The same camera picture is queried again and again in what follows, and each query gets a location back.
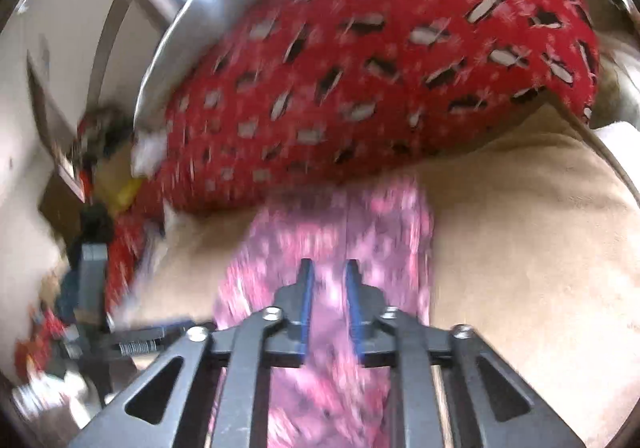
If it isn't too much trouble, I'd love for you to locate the white crumpled cloth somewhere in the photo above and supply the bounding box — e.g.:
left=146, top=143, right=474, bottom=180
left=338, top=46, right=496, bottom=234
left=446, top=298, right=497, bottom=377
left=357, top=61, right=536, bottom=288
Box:
left=130, top=131, right=168, bottom=178

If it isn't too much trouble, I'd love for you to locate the beige fleece blanket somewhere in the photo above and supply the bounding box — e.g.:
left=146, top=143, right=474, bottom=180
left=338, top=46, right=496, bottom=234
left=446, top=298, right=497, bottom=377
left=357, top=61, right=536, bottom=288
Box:
left=116, top=105, right=639, bottom=447

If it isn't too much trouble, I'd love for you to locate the purple pink floral garment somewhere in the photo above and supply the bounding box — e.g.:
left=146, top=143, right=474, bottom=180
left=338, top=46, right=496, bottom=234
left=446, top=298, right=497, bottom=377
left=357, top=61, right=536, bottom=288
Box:
left=214, top=176, right=433, bottom=447

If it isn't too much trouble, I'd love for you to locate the red patterned pillow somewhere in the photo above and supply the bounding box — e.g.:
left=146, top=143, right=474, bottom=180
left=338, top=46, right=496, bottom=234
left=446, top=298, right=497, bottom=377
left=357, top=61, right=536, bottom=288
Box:
left=104, top=0, right=599, bottom=310

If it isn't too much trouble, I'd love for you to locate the yellow object on clutter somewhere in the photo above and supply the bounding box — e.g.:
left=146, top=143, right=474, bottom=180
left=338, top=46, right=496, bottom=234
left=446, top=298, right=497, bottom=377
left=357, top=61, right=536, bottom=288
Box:
left=94, top=147, right=147, bottom=214

